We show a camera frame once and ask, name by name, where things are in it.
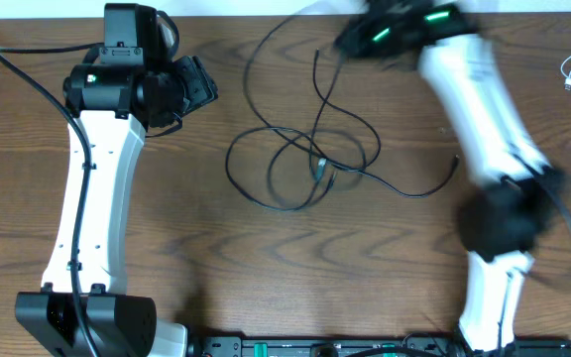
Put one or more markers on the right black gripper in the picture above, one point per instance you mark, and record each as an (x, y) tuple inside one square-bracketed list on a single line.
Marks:
[(365, 45)]

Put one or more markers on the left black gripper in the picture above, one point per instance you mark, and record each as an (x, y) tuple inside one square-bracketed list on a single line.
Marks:
[(201, 82)]

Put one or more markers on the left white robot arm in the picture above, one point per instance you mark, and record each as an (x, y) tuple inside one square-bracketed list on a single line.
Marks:
[(131, 87)]

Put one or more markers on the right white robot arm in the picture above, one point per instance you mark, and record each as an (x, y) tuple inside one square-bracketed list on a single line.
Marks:
[(516, 183)]

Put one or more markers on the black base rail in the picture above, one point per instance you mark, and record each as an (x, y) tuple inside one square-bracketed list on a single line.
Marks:
[(415, 344)]

